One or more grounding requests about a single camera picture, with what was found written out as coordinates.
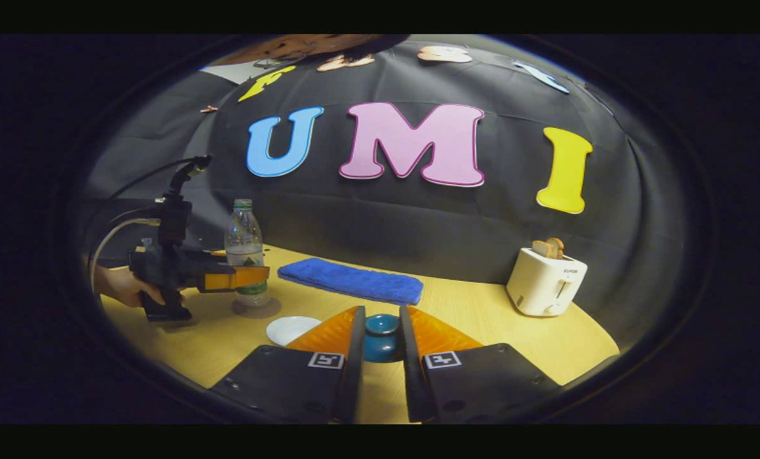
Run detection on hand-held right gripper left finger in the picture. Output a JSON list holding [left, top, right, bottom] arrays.
[[209, 306, 367, 425]]

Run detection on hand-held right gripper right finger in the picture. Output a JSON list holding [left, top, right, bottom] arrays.
[[399, 305, 562, 425]]

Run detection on clear plastic water bottle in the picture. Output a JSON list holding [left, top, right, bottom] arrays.
[[225, 199, 270, 307]]

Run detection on round brown coaster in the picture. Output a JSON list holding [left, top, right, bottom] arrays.
[[232, 296, 282, 319]]

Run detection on blue teacup lid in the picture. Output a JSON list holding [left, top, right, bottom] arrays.
[[362, 313, 404, 364]]

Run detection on white teacup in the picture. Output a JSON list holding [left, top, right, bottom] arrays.
[[266, 316, 323, 347]]

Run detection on blue towel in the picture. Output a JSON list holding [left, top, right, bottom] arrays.
[[278, 258, 424, 305]]

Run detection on white toaster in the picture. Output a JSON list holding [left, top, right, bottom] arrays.
[[506, 247, 588, 317]]

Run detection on brown toast slice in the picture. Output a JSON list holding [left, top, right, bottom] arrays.
[[532, 238, 566, 259]]

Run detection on white cable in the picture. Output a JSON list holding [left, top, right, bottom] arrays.
[[89, 217, 162, 295]]

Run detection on black cable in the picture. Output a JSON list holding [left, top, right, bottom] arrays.
[[84, 155, 214, 256]]

